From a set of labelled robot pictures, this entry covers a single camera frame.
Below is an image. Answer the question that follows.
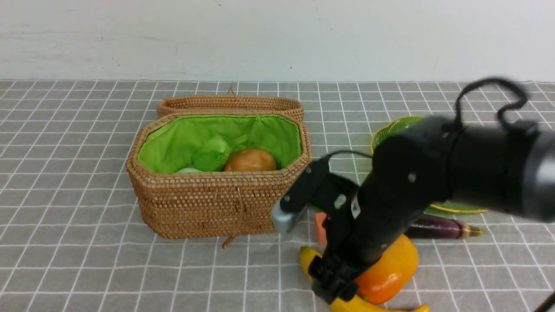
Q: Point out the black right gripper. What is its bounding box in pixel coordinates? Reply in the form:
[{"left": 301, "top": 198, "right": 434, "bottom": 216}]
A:
[{"left": 309, "top": 174, "right": 391, "bottom": 304}]

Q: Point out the orange yellow mango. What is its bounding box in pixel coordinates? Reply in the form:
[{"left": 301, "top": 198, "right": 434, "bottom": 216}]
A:
[{"left": 356, "top": 235, "right": 419, "bottom": 305}]

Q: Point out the yellow banana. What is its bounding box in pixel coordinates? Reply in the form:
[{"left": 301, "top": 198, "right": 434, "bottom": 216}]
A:
[{"left": 300, "top": 247, "right": 431, "bottom": 312}]

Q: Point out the purple eggplant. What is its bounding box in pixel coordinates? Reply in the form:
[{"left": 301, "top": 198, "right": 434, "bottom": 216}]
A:
[{"left": 405, "top": 214, "right": 483, "bottom": 240}]

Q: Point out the brown potato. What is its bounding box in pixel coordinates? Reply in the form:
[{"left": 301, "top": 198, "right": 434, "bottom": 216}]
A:
[{"left": 222, "top": 148, "right": 278, "bottom": 172}]

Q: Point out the white radish with leaves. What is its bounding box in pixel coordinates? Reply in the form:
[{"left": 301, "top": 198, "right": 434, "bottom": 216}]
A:
[{"left": 176, "top": 167, "right": 203, "bottom": 174}]

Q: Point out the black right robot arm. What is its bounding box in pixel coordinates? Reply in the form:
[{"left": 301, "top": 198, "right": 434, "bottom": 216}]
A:
[{"left": 308, "top": 116, "right": 554, "bottom": 304}]

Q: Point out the orange foam cube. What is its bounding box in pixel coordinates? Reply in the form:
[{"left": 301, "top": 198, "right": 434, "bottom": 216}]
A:
[{"left": 314, "top": 212, "right": 327, "bottom": 246}]

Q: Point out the green glass leaf plate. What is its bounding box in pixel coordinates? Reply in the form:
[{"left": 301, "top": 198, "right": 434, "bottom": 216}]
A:
[{"left": 369, "top": 115, "right": 488, "bottom": 216}]

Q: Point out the woven rattan basket lid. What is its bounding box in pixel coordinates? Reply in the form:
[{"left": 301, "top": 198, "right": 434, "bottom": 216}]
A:
[{"left": 157, "top": 86, "right": 304, "bottom": 122}]

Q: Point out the woven rattan basket green lining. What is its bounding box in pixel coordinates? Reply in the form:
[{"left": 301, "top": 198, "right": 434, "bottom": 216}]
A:
[{"left": 126, "top": 113, "right": 313, "bottom": 249}]

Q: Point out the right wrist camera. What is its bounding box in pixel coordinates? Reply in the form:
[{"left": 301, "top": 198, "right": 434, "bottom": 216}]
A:
[{"left": 271, "top": 156, "right": 330, "bottom": 234}]

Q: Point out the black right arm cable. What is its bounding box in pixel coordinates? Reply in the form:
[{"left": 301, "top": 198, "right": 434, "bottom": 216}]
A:
[{"left": 325, "top": 77, "right": 555, "bottom": 312}]

